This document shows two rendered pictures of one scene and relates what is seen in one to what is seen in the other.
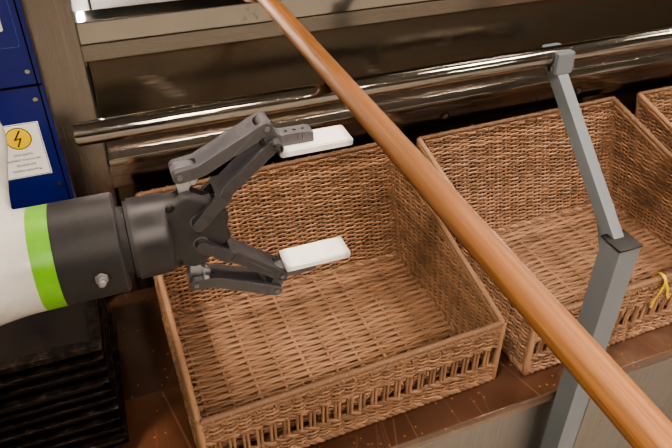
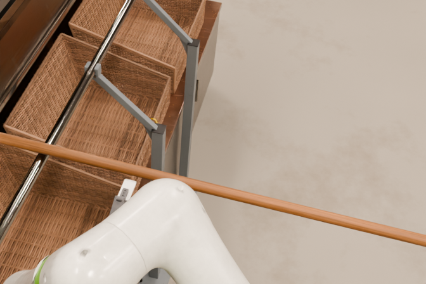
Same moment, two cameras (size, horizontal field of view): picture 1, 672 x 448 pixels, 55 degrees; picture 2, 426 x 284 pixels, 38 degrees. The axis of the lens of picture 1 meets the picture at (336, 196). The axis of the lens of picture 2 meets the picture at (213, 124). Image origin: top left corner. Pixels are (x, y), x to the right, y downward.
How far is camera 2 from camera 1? 119 cm
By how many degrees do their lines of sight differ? 47
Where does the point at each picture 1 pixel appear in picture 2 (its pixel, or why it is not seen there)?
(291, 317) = (16, 262)
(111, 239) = not seen: hidden behind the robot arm
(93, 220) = not seen: hidden behind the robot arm
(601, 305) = (161, 155)
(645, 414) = (260, 198)
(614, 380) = (249, 196)
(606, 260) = (157, 139)
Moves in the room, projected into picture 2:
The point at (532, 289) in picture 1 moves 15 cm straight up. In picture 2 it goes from (213, 187) to (218, 149)
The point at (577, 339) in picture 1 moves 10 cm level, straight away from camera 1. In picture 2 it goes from (234, 192) to (216, 165)
